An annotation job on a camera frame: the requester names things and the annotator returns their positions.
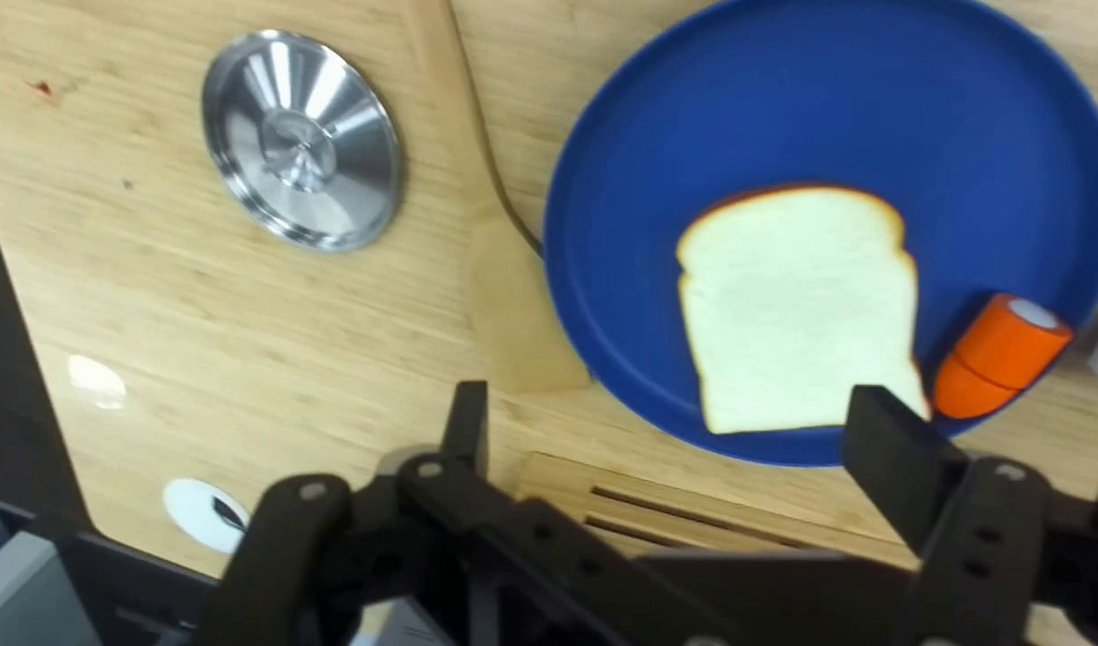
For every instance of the steel pot lid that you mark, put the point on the steel pot lid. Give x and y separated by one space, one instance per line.
302 144

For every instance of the wooden slatted riser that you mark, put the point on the wooden slatted riser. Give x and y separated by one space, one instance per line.
642 479

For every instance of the blue round plate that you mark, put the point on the blue round plate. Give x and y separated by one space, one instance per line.
813 109

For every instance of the white bread slice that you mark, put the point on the white bread slice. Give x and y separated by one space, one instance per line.
800 309

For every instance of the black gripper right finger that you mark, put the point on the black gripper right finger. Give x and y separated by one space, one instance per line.
992 560

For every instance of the orange carrot half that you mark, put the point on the orange carrot half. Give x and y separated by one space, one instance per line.
997 361

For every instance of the wooden spatula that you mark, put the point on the wooden spatula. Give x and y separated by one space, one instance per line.
472 180

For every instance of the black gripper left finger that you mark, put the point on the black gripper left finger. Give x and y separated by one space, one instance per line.
356 560

